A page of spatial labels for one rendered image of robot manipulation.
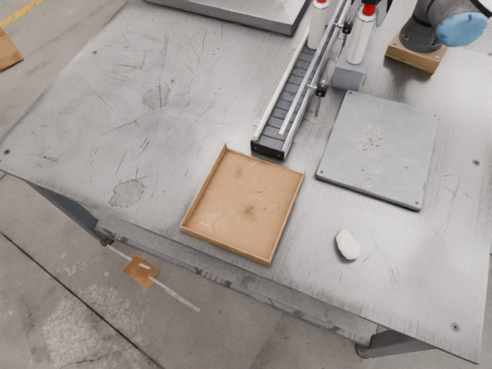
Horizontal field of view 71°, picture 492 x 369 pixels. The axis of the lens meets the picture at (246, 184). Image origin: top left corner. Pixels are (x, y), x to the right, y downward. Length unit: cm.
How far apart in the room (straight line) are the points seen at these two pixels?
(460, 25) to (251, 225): 81
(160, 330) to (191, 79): 115
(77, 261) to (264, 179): 127
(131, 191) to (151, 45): 64
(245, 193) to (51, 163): 63
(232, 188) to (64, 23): 258
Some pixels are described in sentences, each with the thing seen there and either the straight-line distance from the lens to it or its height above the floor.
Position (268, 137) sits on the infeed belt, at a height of 88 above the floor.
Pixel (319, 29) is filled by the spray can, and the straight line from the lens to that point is 128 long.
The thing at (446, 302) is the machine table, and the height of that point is 83.
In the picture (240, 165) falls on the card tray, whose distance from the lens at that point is 105.
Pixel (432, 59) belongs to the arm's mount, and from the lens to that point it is 140.
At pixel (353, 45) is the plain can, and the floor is 99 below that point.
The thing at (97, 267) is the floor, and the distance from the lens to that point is 198.
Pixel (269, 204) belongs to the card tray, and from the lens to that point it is 99.
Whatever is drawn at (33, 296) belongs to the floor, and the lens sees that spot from 209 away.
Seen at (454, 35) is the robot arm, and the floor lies 104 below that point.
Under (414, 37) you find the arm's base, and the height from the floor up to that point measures 92.
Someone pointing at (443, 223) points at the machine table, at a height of 83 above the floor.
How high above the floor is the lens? 173
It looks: 61 degrees down
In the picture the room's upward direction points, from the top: 5 degrees counter-clockwise
